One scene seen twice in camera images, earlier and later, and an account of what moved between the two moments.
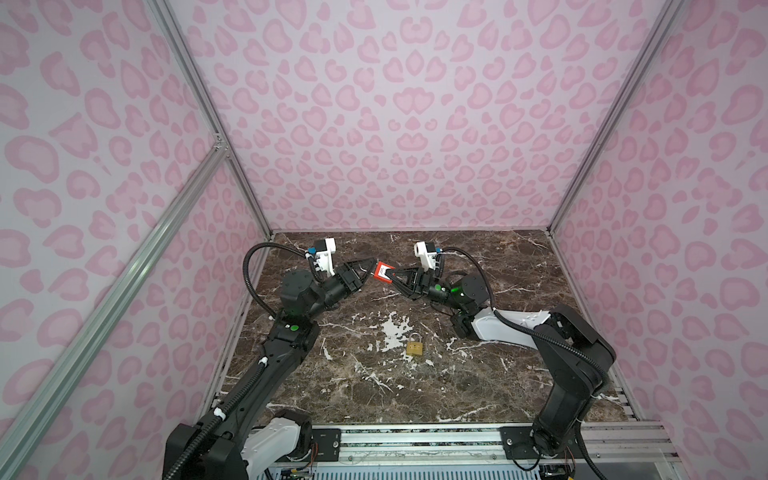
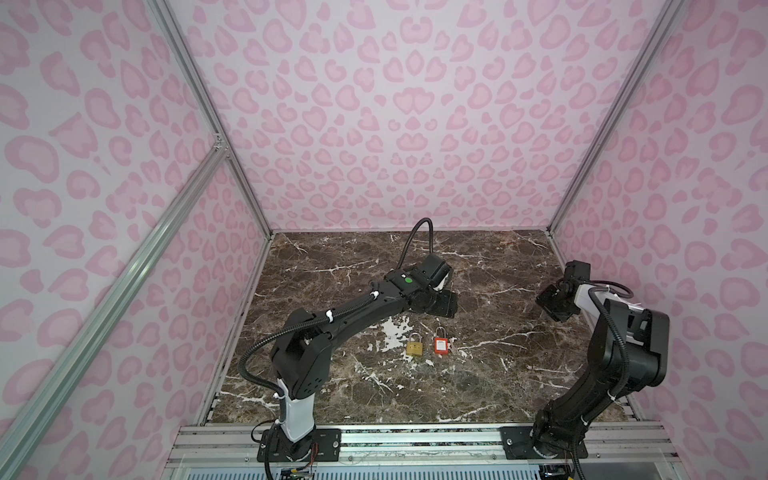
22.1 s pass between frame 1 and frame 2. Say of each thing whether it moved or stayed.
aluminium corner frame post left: stayed
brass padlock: stayed
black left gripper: moved
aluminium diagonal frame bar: stayed
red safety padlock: moved
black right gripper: moved
